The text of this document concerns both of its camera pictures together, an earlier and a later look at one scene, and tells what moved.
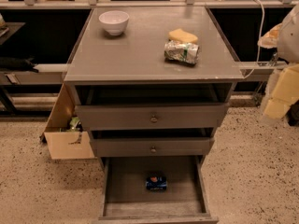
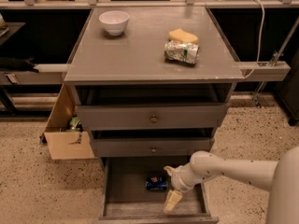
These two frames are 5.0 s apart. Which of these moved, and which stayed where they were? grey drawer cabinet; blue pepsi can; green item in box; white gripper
Moved: white gripper
Stayed: green item in box; blue pepsi can; grey drawer cabinet
